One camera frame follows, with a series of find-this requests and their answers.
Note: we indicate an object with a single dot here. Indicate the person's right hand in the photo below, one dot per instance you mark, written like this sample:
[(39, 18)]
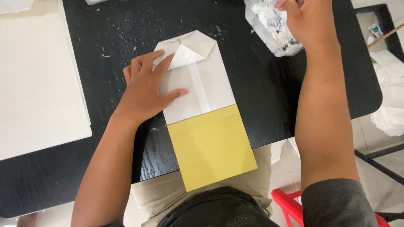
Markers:
[(305, 19)]

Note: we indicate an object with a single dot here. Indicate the person's left hand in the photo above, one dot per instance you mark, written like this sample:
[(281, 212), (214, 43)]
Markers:
[(143, 93)]

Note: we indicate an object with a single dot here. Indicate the clear plastic container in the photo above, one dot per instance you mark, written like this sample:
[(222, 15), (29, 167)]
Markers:
[(268, 30)]

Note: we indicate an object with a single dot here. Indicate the white and yellow paper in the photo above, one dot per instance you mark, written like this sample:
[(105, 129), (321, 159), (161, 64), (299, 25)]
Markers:
[(202, 104)]

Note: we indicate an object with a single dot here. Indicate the crumpled paper scraps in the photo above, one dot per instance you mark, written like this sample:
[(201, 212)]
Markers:
[(276, 23)]

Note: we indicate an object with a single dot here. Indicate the small white and green packet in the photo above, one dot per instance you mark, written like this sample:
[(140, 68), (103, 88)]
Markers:
[(375, 30)]

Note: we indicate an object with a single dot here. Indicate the wooden stick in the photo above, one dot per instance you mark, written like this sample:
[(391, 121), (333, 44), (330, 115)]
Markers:
[(385, 35)]

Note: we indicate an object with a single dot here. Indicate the clear plastic box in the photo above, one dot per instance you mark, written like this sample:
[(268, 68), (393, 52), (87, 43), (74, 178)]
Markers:
[(94, 1)]

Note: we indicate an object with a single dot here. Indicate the stack of white paper sheets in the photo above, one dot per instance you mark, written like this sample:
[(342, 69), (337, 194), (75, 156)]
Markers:
[(38, 78)]

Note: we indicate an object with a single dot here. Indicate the heap of white crumpled paper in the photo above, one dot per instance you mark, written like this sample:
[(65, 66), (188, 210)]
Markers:
[(388, 94)]

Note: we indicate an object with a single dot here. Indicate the red plastic stool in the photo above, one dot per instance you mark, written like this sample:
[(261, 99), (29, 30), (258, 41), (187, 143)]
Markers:
[(290, 206)]

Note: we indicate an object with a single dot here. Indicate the black metal table frame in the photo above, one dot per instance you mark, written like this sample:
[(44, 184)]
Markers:
[(380, 164)]

